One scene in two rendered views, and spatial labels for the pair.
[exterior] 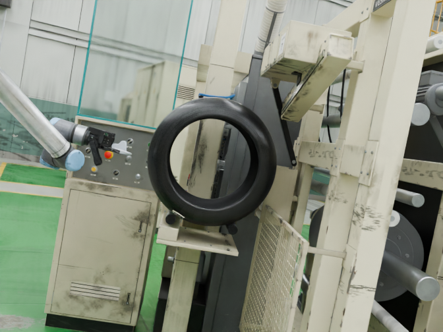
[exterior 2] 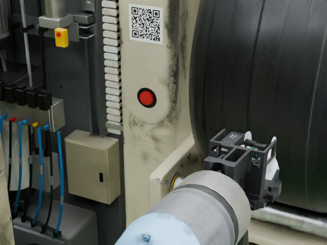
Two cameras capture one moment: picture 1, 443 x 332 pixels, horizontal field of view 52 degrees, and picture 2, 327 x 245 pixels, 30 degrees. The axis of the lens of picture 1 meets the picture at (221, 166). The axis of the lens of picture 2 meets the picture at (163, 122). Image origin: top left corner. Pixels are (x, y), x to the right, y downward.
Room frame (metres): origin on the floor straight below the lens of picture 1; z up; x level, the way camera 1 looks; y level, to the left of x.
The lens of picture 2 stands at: (1.81, 1.15, 1.58)
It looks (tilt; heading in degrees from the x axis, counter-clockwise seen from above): 26 degrees down; 301
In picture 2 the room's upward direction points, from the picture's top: straight up
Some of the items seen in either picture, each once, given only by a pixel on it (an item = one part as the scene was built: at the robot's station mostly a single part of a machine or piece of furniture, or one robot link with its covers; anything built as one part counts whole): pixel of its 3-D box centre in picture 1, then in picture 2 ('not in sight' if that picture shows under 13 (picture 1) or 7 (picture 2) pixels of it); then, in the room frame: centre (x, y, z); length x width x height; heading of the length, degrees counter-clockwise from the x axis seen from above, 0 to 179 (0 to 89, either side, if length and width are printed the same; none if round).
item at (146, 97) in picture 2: not in sight; (147, 97); (2.43, 0.15, 1.06); 0.03 x 0.02 x 0.03; 4
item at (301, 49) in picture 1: (298, 57); not in sight; (2.08, -0.25, 1.71); 0.61 x 0.25 x 0.15; 4
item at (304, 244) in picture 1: (265, 294); not in sight; (1.98, -0.29, 0.65); 0.90 x 0.02 x 0.70; 4
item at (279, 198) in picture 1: (275, 193); not in sight; (2.43, -0.31, 1.05); 0.20 x 0.15 x 0.30; 4
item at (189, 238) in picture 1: (197, 238); not in sight; (2.18, 0.05, 0.80); 0.37 x 0.36 x 0.02; 94
